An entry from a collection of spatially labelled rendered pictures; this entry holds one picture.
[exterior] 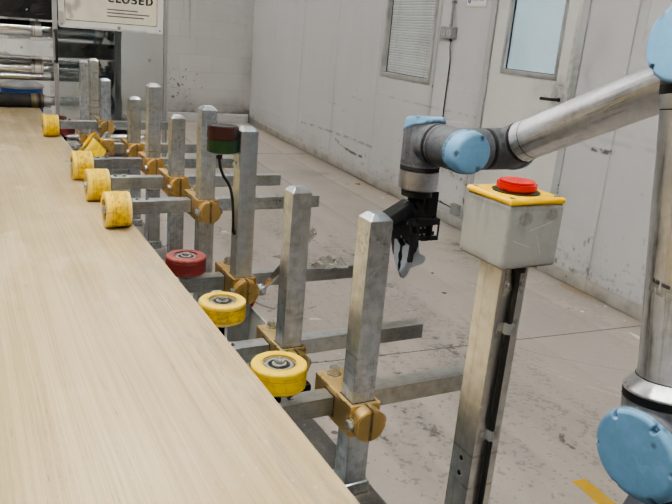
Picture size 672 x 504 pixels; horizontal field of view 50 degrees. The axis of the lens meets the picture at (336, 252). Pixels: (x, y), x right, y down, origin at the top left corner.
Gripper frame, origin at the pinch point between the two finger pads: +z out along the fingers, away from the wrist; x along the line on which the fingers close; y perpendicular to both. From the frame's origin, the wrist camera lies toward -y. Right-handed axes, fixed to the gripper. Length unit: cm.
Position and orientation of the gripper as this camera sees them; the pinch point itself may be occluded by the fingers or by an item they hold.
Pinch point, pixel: (400, 272)
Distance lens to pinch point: 169.4
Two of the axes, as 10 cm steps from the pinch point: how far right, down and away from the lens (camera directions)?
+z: -0.8, 9.5, 2.9
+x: -4.8, -2.9, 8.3
